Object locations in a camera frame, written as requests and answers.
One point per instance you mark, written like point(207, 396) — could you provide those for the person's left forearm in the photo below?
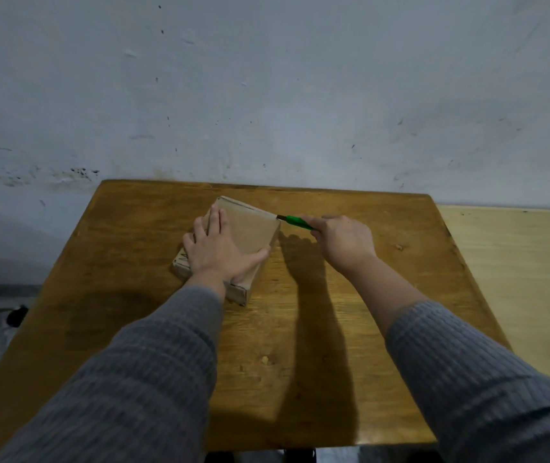
point(159, 371)

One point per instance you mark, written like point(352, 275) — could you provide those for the person's left middle finger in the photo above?
point(214, 219)

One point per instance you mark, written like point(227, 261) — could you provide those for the person's left little finger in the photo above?
point(188, 244)

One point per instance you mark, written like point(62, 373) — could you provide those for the person's left thumb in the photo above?
point(252, 262)

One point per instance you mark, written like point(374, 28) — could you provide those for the person's right thumb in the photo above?
point(312, 224)

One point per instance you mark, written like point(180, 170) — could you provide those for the person's left hand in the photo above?
point(217, 257)

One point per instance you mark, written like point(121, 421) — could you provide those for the person's right forearm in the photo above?
point(453, 361)

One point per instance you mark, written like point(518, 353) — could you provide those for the person's right hand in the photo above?
point(347, 243)

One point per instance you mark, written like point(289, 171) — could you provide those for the green utility knife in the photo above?
point(296, 221)

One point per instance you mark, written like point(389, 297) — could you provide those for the small black object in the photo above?
point(17, 316)

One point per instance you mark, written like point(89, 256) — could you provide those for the brown cardboard box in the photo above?
point(251, 231)

